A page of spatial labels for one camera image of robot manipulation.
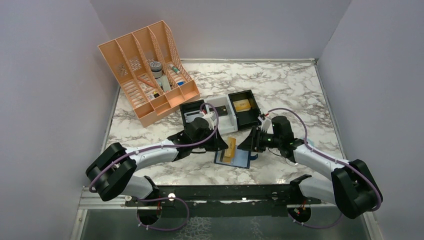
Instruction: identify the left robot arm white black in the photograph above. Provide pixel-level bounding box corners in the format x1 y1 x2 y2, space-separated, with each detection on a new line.
85 117 229 202

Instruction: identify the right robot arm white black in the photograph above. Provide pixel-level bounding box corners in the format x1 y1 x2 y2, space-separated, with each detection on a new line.
238 116 383 219

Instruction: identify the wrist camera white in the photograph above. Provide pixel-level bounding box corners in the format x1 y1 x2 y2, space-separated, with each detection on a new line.
202 112 217 130
259 114 272 132

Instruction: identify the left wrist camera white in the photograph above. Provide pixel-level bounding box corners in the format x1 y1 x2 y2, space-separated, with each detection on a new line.
202 112 217 130

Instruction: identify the silver credit card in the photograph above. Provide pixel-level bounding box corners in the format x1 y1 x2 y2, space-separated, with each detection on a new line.
184 111 200 123

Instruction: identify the right black plastic bin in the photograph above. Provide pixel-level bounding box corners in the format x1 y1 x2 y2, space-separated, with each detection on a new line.
228 90 261 131

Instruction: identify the gold credit card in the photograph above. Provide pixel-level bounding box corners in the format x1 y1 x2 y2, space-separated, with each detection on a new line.
232 99 252 113

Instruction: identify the grey round tape roll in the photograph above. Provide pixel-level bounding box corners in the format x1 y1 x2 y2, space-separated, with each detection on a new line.
149 61 163 79

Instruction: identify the blue leather card holder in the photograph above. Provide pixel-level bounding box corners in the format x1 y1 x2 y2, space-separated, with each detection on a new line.
213 149 258 169

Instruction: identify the black credit card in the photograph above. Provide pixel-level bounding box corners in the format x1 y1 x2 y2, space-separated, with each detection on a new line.
215 105 228 117

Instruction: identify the black plastic bin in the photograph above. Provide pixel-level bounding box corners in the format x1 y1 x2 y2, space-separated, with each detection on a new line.
228 90 261 131
179 99 214 131

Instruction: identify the black metal base rail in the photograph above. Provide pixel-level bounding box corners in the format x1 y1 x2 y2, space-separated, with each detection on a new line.
125 184 321 218

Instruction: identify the orange plastic file organizer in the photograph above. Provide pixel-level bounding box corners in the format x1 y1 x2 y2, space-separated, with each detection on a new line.
98 20 200 127

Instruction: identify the white plastic bin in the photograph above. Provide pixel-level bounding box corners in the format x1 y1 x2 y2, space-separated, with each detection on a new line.
204 94 238 135

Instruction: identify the orange pencil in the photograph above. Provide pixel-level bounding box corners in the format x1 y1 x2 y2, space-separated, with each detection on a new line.
137 77 157 88

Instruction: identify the left black plastic bin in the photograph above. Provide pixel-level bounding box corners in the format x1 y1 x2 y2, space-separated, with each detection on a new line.
179 99 214 131

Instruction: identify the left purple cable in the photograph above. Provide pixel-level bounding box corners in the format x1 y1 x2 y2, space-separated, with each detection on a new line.
88 102 220 194

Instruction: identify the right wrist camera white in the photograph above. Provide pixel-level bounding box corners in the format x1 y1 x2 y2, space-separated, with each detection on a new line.
259 114 272 132

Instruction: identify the green white marker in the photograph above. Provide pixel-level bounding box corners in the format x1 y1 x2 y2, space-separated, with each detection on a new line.
169 64 181 75

